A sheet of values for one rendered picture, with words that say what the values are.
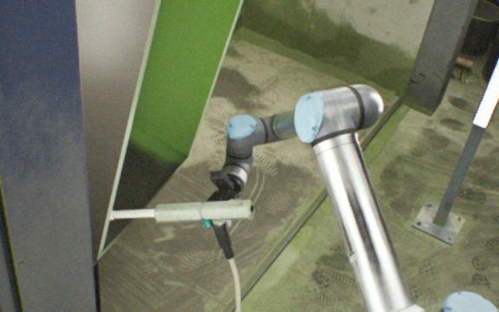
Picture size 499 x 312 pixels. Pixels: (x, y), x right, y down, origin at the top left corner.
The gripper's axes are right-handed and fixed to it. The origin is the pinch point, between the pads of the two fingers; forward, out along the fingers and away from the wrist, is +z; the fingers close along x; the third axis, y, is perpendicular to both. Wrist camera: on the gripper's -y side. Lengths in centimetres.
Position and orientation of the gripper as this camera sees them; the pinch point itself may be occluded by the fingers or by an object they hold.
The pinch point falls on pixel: (214, 219)
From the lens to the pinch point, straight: 199.6
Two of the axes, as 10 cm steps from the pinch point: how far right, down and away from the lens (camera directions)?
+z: -2.0, 5.8, -7.9
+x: -9.5, 0.7, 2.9
